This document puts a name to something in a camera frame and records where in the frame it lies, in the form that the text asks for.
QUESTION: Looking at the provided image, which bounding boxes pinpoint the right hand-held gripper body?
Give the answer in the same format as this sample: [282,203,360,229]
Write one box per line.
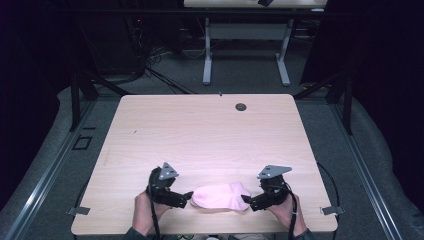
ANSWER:
[249,164,293,213]

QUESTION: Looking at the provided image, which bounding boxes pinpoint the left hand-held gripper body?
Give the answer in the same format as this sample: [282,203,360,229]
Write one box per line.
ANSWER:
[146,162,188,209]

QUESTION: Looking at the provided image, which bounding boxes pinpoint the pink sock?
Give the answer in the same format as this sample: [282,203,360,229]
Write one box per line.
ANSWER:
[189,181,253,212]

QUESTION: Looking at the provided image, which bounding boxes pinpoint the person's right hand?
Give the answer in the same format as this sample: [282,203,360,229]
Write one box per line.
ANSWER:
[267,194,308,237]

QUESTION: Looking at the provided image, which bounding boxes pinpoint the person's left hand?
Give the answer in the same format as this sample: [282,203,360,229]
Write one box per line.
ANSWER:
[132,191,173,237]

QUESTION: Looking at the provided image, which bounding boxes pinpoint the black tape square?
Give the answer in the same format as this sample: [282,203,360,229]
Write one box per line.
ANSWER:
[71,134,94,151]

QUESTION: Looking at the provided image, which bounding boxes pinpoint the dark curtain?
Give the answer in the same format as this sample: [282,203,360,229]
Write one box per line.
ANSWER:
[0,0,78,204]
[299,0,424,214]

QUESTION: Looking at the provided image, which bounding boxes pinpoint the dark equipment rack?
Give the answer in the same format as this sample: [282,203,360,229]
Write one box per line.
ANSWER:
[75,0,148,76]

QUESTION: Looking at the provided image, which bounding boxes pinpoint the desk with grey metal legs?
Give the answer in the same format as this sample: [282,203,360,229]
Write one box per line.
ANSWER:
[183,0,329,87]

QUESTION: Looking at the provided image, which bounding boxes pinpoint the left hand-held gripper cable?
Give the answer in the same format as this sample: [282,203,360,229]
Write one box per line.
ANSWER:
[148,186,162,240]

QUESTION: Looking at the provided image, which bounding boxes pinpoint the hand-held gripper cable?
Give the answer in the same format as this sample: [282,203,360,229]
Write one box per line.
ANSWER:
[283,184,299,240]
[148,186,162,240]

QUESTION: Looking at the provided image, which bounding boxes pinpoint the right hand-held gripper cable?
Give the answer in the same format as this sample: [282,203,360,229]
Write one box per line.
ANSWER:
[283,184,299,240]

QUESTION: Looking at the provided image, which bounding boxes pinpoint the grey metal table bracket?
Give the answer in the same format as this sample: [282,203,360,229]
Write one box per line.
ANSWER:
[66,206,91,216]
[320,205,346,216]

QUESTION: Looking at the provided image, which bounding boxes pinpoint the black cable at table edge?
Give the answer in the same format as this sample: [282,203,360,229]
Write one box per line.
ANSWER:
[316,161,341,234]

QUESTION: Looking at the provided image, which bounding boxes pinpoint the aluminium floor rail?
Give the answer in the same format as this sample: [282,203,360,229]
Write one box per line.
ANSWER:
[329,99,405,240]
[2,99,98,240]

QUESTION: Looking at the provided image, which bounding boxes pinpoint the black metal frame post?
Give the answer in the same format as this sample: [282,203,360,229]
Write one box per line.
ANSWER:
[293,69,355,136]
[69,68,132,133]

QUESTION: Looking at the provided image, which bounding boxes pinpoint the bundle of floor cables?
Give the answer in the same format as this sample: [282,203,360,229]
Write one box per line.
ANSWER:
[126,16,198,96]

